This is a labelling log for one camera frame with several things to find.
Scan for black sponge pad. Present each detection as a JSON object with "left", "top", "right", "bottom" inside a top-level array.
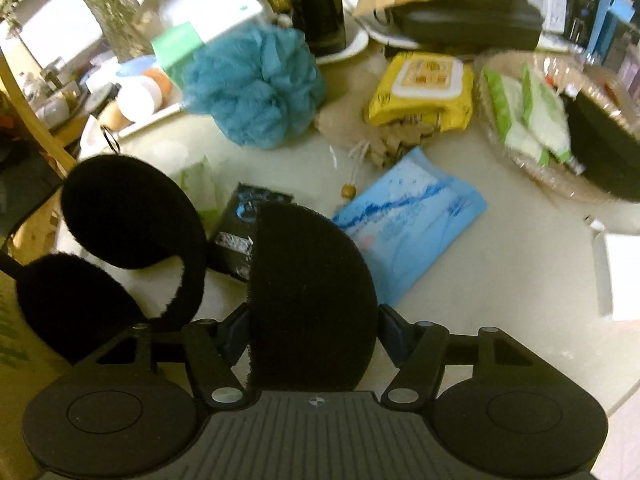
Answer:
[{"left": 247, "top": 203, "right": 378, "bottom": 391}]

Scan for blue wet wipes pack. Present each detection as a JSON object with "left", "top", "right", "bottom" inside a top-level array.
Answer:
[{"left": 333, "top": 148, "right": 487, "bottom": 307}]

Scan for black fuzzy earmuffs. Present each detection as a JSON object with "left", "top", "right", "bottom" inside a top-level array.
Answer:
[{"left": 1, "top": 155, "right": 206, "bottom": 365}]

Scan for black small packet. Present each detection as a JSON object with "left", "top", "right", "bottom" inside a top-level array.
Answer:
[{"left": 207, "top": 183, "right": 293, "bottom": 282}]

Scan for green wet wipes pack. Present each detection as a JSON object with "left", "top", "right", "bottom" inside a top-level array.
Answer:
[{"left": 175, "top": 156, "right": 220, "bottom": 234}]

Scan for white power bank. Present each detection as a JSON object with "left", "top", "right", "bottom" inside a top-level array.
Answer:
[{"left": 593, "top": 224, "right": 640, "bottom": 322}]

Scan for white serving tray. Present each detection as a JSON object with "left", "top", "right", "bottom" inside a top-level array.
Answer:
[{"left": 77, "top": 91, "right": 183, "bottom": 160}]

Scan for brown burlap pouch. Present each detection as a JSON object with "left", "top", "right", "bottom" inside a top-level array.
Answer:
[{"left": 314, "top": 65, "right": 437, "bottom": 168}]

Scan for green white wipes sachet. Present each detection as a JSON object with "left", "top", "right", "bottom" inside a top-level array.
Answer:
[{"left": 482, "top": 64, "right": 573, "bottom": 167}]

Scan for yellow wet wipes pack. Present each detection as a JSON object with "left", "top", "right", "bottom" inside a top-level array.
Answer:
[{"left": 367, "top": 52, "right": 474, "bottom": 131}]

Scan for wooden chair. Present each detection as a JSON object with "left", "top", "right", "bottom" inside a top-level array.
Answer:
[{"left": 0, "top": 52, "right": 76, "bottom": 178}]

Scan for teal mesh bath loofah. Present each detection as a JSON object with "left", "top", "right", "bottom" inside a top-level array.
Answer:
[{"left": 182, "top": 25, "right": 326, "bottom": 150}]

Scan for glass plate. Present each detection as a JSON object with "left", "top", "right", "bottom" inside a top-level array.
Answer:
[{"left": 473, "top": 51, "right": 639, "bottom": 203}]

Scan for green white tissue box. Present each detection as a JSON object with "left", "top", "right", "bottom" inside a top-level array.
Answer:
[{"left": 151, "top": 0, "right": 273, "bottom": 90}]

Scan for black zipper case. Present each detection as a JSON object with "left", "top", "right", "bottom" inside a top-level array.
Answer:
[{"left": 390, "top": 0, "right": 544, "bottom": 50}]

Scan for black thermos bottle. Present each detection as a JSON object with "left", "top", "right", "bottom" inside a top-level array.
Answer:
[{"left": 290, "top": 0, "right": 346, "bottom": 56}]

